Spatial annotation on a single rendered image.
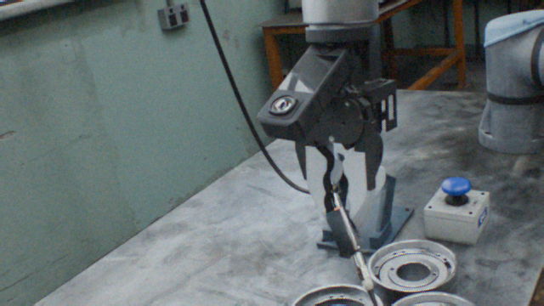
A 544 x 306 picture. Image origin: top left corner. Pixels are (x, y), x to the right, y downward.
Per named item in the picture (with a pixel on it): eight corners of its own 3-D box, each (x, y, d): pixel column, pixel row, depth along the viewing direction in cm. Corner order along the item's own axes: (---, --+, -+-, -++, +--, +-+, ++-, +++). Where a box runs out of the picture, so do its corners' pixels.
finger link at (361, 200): (400, 215, 61) (390, 134, 60) (376, 236, 57) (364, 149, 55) (376, 213, 63) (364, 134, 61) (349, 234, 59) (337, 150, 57)
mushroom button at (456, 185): (467, 222, 74) (466, 189, 72) (438, 218, 76) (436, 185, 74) (475, 208, 77) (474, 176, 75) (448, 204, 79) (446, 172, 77)
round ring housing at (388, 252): (443, 259, 71) (441, 232, 70) (472, 309, 62) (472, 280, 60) (363, 274, 71) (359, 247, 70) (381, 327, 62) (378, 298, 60)
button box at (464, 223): (475, 246, 73) (474, 213, 71) (425, 237, 77) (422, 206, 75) (492, 216, 79) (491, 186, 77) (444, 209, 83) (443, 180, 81)
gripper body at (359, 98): (399, 133, 61) (397, 20, 57) (362, 155, 54) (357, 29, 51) (339, 127, 65) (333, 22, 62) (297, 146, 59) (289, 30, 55)
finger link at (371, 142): (389, 187, 56) (377, 101, 54) (382, 192, 55) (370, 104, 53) (348, 185, 59) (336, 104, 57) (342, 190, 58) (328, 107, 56)
